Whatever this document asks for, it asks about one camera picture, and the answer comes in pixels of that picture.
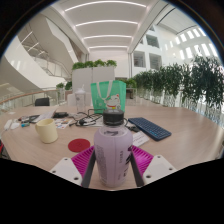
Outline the white power strip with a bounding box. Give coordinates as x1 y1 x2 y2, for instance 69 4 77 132
3 119 14 132

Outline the white printed card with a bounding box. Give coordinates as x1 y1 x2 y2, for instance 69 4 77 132
132 130 151 148

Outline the clear shaker bottle, white lid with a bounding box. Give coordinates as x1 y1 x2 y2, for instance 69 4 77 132
73 84 87 114

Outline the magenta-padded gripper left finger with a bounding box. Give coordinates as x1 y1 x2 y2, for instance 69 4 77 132
49 145 98 189

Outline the white cabinet topped with plants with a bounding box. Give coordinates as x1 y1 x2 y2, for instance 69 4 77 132
71 59 118 108

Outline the dark blue keyboard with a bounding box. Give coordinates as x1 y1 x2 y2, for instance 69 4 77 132
127 116 173 142

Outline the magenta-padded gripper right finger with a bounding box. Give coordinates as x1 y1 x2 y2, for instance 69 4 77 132
129 144 177 188

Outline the purple drink bottle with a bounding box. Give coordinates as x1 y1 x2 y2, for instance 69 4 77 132
93 108 134 188

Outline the colourful sticker sheet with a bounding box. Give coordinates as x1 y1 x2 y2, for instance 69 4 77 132
54 118 76 130

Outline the black chair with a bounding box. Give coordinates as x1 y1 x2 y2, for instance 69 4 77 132
34 97 51 107

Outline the row of green plants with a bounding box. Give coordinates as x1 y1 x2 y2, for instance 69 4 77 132
133 54 224 124

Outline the cream yellow mug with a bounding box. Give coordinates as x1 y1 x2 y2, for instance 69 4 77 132
34 118 59 145

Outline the green tote bag, cat print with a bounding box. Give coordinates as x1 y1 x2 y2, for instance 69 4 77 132
90 79 127 115

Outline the brown planter with plants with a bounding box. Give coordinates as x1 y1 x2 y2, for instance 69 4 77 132
55 81 73 101

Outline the open booklet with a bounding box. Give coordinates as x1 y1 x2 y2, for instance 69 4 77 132
31 109 58 124

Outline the small black box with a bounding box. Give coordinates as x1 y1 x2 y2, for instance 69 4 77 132
52 111 69 119

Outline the white computer mouse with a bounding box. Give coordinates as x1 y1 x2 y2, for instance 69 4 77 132
9 121 21 130

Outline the black cable bundle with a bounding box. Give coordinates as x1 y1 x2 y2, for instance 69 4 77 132
68 111 104 128

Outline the flat round red coaster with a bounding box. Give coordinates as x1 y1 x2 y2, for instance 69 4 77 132
67 138 91 153

